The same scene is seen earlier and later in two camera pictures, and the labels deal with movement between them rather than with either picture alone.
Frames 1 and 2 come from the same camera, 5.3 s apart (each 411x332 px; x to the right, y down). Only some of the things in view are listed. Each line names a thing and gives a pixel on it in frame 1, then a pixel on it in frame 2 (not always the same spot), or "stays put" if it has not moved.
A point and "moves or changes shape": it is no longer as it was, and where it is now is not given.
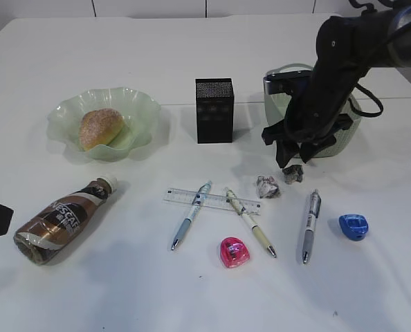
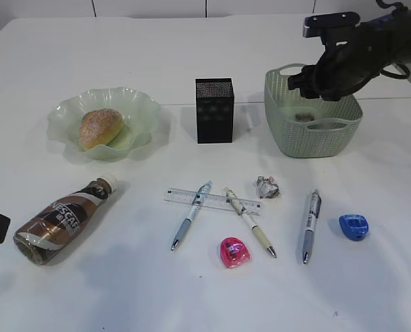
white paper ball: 268,187 stays put
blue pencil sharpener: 353,226 stays put
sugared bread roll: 98,128 stays put
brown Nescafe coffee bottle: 55,225 stays put
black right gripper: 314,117 -> 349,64
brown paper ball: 293,173 moves or changes shape
